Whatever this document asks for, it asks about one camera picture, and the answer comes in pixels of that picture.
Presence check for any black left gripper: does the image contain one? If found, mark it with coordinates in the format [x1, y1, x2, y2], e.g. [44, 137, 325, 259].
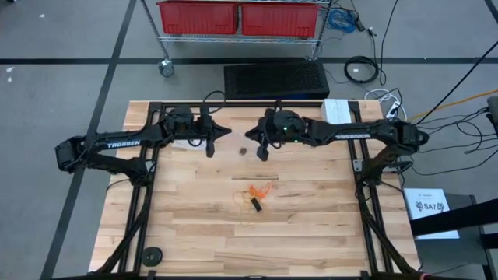
[196, 116, 233, 159]

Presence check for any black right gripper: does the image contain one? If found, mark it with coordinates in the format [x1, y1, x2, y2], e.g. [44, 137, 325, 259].
[244, 116, 288, 163]

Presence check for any black perforated computer case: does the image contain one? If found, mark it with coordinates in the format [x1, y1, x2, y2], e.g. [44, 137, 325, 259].
[223, 61, 331, 101]

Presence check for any white box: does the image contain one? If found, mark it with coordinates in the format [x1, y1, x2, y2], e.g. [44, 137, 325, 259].
[320, 98, 353, 124]

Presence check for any cart caster wheel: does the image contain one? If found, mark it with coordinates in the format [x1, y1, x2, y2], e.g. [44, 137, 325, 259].
[158, 58, 176, 79]

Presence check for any red plastic bin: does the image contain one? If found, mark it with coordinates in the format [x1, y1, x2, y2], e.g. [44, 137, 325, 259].
[156, 0, 239, 35]
[240, 2, 321, 38]

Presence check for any white power strip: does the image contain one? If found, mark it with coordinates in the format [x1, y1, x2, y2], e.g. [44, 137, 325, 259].
[385, 100, 402, 119]

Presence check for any black round disc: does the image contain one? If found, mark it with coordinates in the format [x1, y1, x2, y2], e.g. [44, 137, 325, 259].
[140, 246, 164, 268]

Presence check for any white printed paper sign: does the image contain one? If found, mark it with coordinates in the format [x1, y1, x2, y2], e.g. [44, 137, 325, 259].
[402, 187, 461, 240]

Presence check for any black flat bar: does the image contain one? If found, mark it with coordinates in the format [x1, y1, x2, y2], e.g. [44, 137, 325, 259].
[409, 198, 498, 237]

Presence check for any dark grey side table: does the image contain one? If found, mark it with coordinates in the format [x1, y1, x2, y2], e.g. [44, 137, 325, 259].
[411, 192, 498, 280]

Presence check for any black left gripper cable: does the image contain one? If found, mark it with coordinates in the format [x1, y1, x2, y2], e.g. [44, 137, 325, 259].
[200, 90, 227, 116]

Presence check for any black aluminium table frame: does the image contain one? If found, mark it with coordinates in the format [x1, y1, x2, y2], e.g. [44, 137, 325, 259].
[88, 100, 426, 280]

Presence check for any metal wire shelf cart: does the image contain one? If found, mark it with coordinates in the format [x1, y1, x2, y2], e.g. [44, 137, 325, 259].
[139, 0, 336, 78]

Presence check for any black cable coil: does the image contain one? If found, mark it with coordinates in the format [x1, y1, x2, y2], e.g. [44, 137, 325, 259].
[343, 54, 381, 85]

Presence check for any white cable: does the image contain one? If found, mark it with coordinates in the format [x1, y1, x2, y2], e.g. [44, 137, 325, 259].
[363, 88, 408, 122]

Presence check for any blue cable coil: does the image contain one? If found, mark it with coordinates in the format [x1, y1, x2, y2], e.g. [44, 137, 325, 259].
[326, 7, 359, 34]

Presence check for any yellow extension cable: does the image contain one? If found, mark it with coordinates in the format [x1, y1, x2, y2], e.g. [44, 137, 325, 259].
[407, 88, 498, 122]

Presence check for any long black cable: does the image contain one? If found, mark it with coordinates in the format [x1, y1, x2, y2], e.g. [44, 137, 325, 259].
[412, 48, 498, 128]

